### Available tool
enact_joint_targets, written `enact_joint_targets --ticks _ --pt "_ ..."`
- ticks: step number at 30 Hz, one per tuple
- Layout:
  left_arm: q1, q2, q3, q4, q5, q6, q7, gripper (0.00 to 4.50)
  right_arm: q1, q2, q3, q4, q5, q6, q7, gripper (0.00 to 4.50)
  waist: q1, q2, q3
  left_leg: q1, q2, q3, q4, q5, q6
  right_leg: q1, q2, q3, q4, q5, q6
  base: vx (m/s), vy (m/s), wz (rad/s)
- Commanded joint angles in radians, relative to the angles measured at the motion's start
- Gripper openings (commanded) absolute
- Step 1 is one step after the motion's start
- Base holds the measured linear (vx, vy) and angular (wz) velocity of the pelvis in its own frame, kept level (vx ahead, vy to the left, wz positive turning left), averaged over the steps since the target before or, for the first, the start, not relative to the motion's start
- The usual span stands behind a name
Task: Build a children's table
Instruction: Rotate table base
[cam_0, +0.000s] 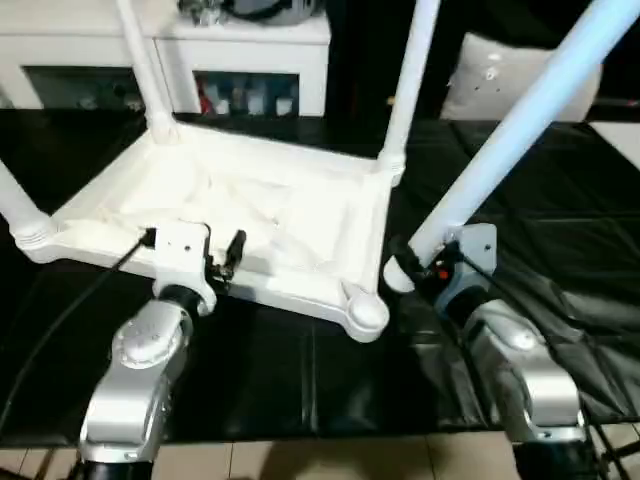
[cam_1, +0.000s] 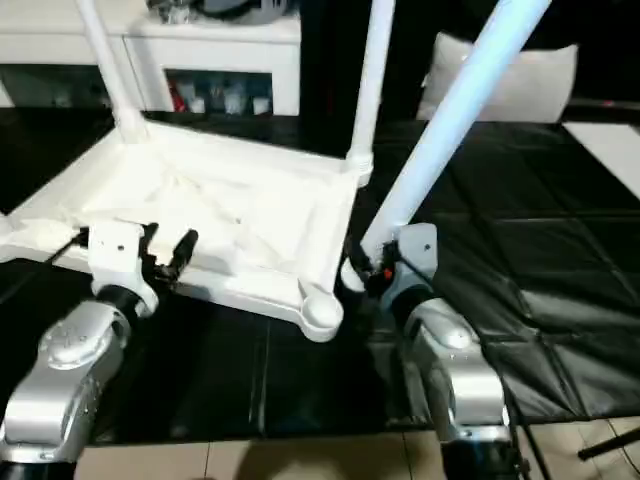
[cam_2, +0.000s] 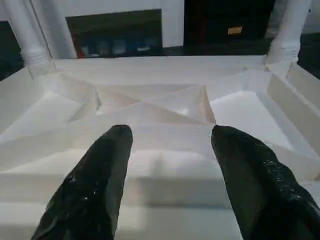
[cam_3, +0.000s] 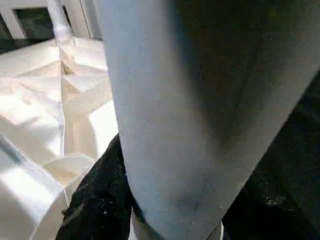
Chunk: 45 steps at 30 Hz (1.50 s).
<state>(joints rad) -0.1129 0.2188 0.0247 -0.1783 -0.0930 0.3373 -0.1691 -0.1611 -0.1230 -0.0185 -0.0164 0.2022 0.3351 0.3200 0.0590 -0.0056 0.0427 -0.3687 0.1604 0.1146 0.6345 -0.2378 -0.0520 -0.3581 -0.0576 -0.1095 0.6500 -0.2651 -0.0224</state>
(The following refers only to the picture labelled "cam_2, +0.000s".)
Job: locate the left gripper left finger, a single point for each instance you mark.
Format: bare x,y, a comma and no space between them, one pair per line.
90,195

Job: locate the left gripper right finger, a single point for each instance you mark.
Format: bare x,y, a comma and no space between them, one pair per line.
265,195

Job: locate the white plastic table top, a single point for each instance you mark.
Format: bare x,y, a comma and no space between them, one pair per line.
162,170

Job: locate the white plastic table leg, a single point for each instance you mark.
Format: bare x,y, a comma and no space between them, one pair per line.
27,30
290,30

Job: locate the black box with yellow label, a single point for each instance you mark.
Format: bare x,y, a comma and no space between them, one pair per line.
212,20

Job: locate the white glass-door cabinet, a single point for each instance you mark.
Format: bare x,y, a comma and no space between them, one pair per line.
172,20

